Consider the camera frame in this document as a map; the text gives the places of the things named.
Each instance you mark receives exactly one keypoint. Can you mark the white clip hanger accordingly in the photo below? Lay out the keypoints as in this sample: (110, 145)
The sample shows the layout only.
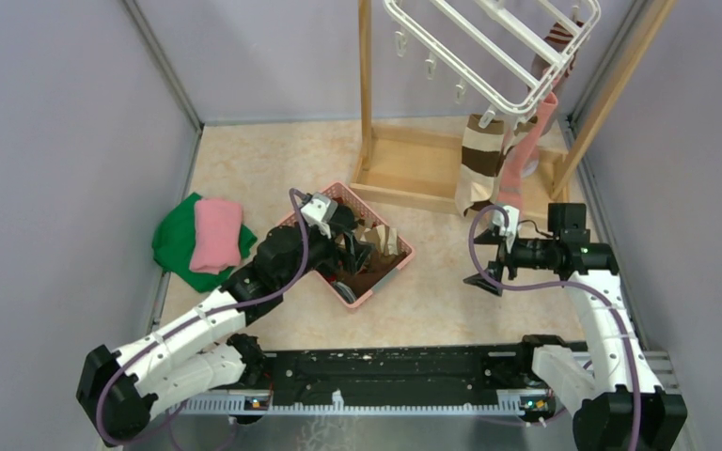
(509, 53)

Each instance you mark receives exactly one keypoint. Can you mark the pink folded cloth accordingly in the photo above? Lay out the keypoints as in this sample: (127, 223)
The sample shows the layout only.
(218, 224)

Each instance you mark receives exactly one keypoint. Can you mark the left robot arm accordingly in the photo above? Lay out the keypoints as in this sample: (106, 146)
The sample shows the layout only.
(123, 390)

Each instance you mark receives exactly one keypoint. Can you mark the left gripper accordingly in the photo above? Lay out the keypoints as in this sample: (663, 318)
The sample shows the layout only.
(355, 251)

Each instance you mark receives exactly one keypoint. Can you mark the green cloth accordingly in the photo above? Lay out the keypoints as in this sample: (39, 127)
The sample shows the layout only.
(173, 245)

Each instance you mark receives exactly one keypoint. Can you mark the striped socks in basket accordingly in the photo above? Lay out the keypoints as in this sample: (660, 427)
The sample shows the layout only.
(383, 259)

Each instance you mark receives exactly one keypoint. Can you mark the pink plastic basket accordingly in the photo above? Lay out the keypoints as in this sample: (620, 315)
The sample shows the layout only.
(293, 243)

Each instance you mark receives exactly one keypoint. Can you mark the cream brown wide-striped sock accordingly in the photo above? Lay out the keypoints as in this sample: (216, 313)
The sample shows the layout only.
(482, 159)

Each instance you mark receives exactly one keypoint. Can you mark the pink sock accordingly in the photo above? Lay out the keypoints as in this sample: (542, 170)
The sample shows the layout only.
(510, 187)

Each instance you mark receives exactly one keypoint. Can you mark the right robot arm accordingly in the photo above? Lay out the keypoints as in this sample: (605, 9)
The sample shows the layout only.
(620, 404)

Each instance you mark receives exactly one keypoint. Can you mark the wooden rack stand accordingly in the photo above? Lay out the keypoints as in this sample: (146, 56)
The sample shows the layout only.
(416, 168)

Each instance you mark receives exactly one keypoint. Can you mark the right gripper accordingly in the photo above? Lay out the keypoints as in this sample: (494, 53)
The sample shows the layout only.
(490, 237)

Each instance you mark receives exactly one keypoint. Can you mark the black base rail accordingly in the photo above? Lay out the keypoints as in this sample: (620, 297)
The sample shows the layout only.
(450, 380)

